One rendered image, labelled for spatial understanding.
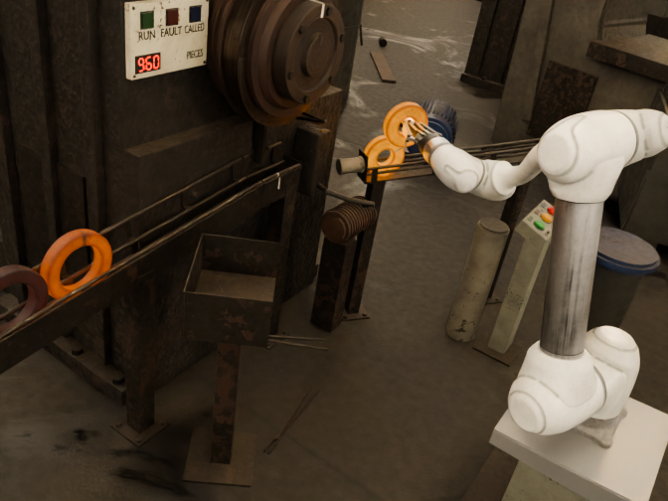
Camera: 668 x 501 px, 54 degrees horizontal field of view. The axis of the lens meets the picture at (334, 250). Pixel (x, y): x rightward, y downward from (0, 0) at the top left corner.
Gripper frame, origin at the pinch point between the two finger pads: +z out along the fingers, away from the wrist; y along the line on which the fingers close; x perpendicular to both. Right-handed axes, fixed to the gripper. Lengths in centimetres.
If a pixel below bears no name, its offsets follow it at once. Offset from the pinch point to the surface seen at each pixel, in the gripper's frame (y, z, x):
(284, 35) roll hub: -50, -13, 30
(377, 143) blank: -4.5, 8.5, -12.7
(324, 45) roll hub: -36.7, -8.1, 26.6
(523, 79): 175, 161, -45
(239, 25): -62, -11, 32
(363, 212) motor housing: -7.3, 2.6, -37.3
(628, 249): 100, -24, -44
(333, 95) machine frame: -15.2, 28.5, -3.7
